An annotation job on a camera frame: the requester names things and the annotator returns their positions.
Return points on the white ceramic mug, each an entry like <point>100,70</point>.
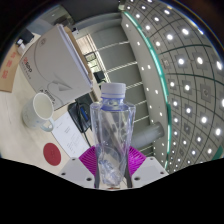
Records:
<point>38,111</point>

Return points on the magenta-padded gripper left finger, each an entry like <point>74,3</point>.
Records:
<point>76,171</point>

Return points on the white printed paper sheet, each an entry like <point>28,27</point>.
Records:
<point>70,135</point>

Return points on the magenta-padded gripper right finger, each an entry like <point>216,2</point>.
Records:
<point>146,170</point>

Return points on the group of ceiling lights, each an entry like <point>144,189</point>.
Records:
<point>181,61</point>

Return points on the flat round red coaster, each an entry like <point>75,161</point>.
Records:
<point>52,154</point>

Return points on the large white carton box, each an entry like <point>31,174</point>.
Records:
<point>55,66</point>

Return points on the clear plastic water bottle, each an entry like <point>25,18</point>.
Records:
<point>111,133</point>

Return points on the black power adapter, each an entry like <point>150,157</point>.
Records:
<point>26,36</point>

